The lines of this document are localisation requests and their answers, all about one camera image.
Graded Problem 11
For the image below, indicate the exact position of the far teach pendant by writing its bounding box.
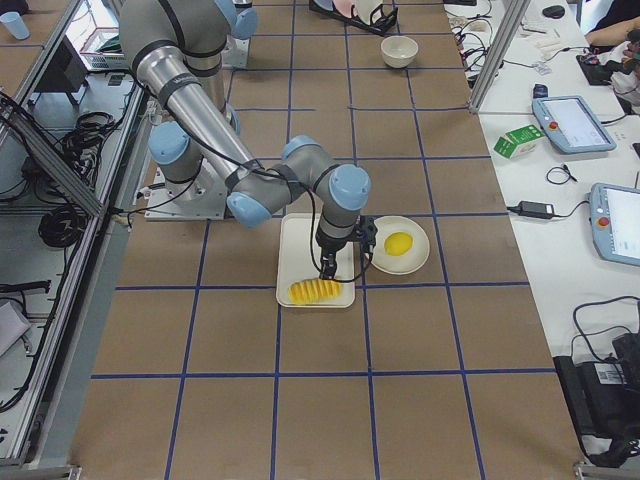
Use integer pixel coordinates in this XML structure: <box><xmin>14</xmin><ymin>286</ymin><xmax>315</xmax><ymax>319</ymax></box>
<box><xmin>531</xmin><ymin>96</ymin><xmax>617</xmax><ymax>154</ymax></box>

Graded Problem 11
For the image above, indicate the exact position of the cream plate in rack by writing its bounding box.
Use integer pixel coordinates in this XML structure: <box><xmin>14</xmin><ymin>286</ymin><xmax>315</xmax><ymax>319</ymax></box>
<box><xmin>355</xmin><ymin>0</ymin><xmax>383</xmax><ymax>25</ymax></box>

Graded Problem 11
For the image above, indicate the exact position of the near teach pendant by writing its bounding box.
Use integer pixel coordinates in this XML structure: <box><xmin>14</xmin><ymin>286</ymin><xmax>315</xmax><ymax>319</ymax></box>
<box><xmin>589</xmin><ymin>183</ymin><xmax>639</xmax><ymax>266</ymax></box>

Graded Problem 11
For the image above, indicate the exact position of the yellow lemon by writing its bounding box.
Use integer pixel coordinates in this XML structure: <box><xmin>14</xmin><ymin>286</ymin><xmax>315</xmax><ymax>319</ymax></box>
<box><xmin>384</xmin><ymin>231</ymin><xmax>414</xmax><ymax>257</ymax></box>

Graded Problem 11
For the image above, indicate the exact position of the green white carton box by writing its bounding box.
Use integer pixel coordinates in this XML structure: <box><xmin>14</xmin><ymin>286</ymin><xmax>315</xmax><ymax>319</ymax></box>
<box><xmin>493</xmin><ymin>124</ymin><xmax>544</xmax><ymax>159</ymax></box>

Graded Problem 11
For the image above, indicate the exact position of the black dish rack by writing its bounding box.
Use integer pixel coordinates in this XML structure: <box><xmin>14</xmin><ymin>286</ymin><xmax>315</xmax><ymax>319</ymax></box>
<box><xmin>308</xmin><ymin>0</ymin><xmax>398</xmax><ymax>37</ymax></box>

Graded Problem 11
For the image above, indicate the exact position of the white plate with lemon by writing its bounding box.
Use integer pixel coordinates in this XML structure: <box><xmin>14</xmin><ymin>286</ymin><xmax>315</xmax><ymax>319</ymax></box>
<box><xmin>373</xmin><ymin>216</ymin><xmax>430</xmax><ymax>275</ymax></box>

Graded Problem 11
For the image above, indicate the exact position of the black power adapter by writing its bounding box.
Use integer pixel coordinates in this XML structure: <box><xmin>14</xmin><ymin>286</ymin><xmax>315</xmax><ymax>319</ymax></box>
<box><xmin>518</xmin><ymin>201</ymin><xmax>555</xmax><ymax>219</ymax></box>

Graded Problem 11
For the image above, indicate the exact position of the cream bowl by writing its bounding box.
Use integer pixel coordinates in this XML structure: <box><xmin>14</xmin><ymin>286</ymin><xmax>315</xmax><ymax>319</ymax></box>
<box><xmin>380</xmin><ymin>36</ymin><xmax>419</xmax><ymax>69</ymax></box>

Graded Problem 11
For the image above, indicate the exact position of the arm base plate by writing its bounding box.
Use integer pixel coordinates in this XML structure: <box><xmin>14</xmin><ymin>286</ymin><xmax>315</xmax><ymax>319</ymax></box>
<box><xmin>221</xmin><ymin>35</ymin><xmax>251</xmax><ymax>69</ymax></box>
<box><xmin>144</xmin><ymin>158</ymin><xmax>227</xmax><ymax>221</ymax></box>

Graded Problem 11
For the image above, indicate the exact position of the pink plate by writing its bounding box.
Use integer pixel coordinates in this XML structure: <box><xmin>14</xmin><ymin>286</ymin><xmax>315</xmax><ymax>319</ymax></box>
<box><xmin>332</xmin><ymin>0</ymin><xmax>355</xmax><ymax>18</ymax></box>

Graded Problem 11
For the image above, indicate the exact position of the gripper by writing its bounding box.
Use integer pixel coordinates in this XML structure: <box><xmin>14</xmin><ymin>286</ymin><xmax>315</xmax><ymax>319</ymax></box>
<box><xmin>316</xmin><ymin>237</ymin><xmax>348</xmax><ymax>279</ymax></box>

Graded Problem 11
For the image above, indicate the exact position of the blue plate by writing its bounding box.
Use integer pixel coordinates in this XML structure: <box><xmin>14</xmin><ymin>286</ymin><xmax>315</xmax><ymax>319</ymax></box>
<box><xmin>313</xmin><ymin>0</ymin><xmax>333</xmax><ymax>11</ymax></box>

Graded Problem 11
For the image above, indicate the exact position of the aluminium frame post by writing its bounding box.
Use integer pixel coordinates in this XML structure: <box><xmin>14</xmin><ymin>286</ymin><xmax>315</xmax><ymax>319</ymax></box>
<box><xmin>468</xmin><ymin>0</ymin><xmax>530</xmax><ymax>114</ymax></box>

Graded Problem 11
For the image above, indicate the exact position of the white rectangular tray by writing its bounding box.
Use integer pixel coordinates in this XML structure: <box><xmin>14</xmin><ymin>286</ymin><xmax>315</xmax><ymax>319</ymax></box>
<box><xmin>276</xmin><ymin>213</ymin><xmax>355</xmax><ymax>308</ymax></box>

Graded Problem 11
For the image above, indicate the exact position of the blue paper cup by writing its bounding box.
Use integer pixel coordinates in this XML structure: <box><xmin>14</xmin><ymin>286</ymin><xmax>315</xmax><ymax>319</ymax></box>
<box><xmin>0</xmin><ymin>11</ymin><xmax>30</xmax><ymax>40</ymax></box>

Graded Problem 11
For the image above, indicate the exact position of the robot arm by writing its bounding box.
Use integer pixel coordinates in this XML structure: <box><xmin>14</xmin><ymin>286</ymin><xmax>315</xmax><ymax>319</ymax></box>
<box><xmin>119</xmin><ymin>0</ymin><xmax>377</xmax><ymax>279</ymax></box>
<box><xmin>215</xmin><ymin>0</ymin><xmax>259</xmax><ymax>51</ymax></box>

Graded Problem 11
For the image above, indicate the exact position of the teach pendant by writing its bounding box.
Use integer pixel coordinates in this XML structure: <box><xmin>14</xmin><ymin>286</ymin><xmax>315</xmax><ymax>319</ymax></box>
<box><xmin>589</xmin><ymin>183</ymin><xmax>639</xmax><ymax>266</ymax></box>
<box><xmin>531</xmin><ymin>96</ymin><xmax>617</xmax><ymax>154</ymax></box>

